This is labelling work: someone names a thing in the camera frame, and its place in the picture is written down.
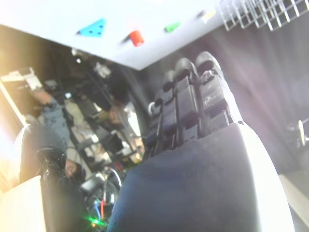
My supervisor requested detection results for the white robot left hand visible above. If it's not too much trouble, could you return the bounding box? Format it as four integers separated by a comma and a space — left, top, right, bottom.
0, 50, 296, 232

